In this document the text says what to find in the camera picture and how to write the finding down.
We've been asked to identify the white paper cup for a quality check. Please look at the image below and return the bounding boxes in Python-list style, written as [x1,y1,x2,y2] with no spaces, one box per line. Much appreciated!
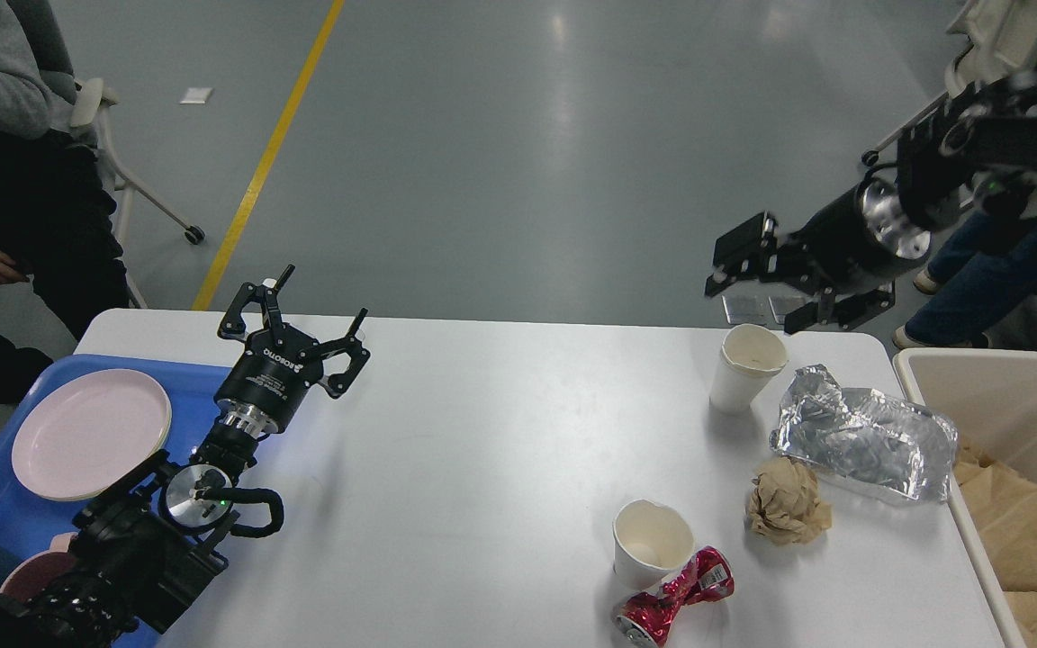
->
[612,499,695,591]
[709,323,789,414]

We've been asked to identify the pink plate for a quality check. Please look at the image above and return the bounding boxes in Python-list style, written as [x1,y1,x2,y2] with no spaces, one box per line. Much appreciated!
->
[11,368,172,501]

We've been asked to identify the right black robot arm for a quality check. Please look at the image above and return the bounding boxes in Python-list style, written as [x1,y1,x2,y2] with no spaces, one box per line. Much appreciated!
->
[704,71,1037,335]

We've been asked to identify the pink mug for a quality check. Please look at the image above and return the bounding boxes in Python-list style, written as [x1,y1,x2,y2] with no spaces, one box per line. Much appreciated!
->
[0,532,77,603]

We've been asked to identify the white chair left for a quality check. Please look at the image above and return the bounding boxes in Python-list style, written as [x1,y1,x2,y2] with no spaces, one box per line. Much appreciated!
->
[68,77,206,309]

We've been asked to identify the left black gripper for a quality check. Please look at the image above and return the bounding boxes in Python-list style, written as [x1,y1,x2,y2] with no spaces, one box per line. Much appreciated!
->
[214,264,372,436]

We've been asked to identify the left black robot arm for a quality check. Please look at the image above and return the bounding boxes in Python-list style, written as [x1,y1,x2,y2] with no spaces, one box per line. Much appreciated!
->
[0,265,370,647]

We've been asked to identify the standing person blue jeans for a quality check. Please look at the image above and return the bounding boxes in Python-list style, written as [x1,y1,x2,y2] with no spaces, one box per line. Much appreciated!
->
[892,212,1037,349]

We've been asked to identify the white paper cup back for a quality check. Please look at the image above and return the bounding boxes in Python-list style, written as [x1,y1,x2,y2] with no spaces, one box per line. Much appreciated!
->
[709,323,789,414]

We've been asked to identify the brown paper ball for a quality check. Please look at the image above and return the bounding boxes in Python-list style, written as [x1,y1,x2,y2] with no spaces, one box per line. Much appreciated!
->
[746,456,833,546]

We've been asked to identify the crushed red soda can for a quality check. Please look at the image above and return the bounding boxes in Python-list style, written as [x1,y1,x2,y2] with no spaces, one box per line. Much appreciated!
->
[613,545,735,647]

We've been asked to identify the white paper cup front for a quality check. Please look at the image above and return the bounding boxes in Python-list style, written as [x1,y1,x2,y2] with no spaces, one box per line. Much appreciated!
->
[612,499,695,591]

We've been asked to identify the white chair right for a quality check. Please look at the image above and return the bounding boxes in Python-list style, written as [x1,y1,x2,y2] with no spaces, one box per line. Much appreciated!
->
[861,1,1037,167]

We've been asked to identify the white chair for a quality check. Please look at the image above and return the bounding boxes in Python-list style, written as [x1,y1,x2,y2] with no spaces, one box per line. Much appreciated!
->
[68,77,206,309]
[861,1,1037,167]

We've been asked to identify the blue plastic tray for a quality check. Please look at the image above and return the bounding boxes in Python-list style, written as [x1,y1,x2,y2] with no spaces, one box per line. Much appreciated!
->
[0,354,230,559]

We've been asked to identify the white plastic bin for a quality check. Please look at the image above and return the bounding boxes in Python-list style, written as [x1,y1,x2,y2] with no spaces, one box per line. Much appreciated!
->
[893,348,1037,648]

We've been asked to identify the metal floor plates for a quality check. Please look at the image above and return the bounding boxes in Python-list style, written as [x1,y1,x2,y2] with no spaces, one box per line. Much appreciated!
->
[721,294,807,329]

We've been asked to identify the brown paper bag in bin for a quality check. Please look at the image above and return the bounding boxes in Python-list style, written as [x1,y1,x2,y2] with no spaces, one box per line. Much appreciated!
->
[955,436,996,468]

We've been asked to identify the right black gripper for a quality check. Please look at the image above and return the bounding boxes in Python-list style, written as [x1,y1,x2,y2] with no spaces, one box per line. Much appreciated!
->
[704,176,933,335]

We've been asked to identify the aluminium foil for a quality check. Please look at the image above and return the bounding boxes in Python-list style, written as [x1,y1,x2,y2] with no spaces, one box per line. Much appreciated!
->
[770,364,959,506]

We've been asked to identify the brown paper bag front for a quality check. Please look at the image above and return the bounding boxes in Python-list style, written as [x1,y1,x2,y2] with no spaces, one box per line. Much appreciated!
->
[954,461,1037,593]

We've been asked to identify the seated person grey sweater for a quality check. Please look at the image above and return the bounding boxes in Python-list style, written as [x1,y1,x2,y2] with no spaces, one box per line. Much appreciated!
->
[0,0,131,404]

